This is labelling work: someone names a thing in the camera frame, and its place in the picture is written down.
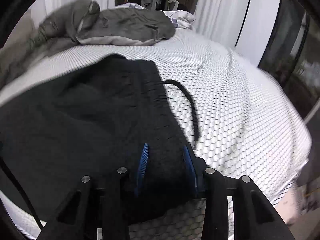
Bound black pants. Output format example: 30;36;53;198
0;54;200;227

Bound white crumpled sheet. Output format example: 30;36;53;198
115;2;197;30

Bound white honeycomb mattress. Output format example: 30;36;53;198
0;27;313;240

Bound white wardrobe door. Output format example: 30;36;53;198
235;0;283;67

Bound black cable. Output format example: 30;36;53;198
0;155;44;230

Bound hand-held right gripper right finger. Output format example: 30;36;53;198
182;144;297;240

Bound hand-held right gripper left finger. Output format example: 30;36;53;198
36;144;150;240

